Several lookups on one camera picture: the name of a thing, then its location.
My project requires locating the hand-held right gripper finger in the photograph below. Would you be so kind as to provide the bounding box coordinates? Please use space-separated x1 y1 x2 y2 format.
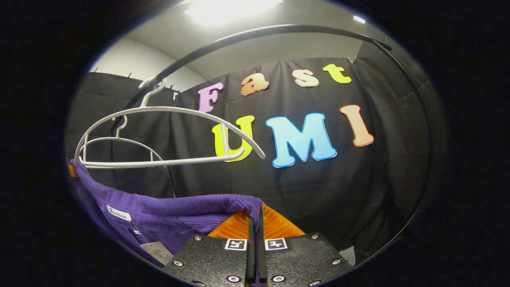
162 210 256 287
257 204 353 287

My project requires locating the purple ribbed jacket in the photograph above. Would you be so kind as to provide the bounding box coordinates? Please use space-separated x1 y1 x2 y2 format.
69 159 266 268

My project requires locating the white plastic hanger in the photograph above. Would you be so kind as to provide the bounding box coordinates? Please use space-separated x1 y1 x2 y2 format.
80 115 164 162
73 77 267 169

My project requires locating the black metal clothes rack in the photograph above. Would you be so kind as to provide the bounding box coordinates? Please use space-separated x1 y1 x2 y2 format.
109 24 435 264

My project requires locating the white paper garment tag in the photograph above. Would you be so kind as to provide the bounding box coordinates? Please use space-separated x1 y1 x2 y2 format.
140 241 174 266

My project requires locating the black backdrop cloth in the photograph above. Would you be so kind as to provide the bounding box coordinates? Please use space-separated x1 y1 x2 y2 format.
66 56 447 263

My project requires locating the large ceiling light panel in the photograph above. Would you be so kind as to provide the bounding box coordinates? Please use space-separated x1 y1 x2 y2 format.
184 0 284 23

